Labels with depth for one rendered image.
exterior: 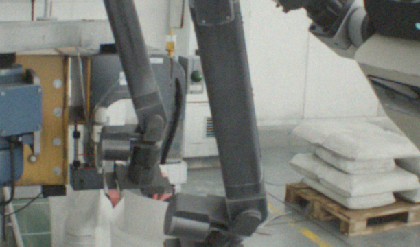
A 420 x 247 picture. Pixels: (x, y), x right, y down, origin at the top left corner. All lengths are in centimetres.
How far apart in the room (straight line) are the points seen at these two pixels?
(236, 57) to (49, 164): 86
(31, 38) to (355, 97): 580
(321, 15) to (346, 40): 7
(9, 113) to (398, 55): 72
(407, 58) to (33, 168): 88
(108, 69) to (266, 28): 476
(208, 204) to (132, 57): 39
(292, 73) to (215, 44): 566
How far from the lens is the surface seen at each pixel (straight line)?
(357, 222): 416
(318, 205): 439
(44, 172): 151
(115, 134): 127
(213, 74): 74
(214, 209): 93
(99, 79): 148
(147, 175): 133
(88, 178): 153
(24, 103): 121
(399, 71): 110
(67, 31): 135
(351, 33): 129
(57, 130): 149
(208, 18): 66
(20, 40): 125
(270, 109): 632
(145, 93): 123
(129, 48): 120
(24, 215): 319
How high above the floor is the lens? 149
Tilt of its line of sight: 11 degrees down
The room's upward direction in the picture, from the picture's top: 3 degrees clockwise
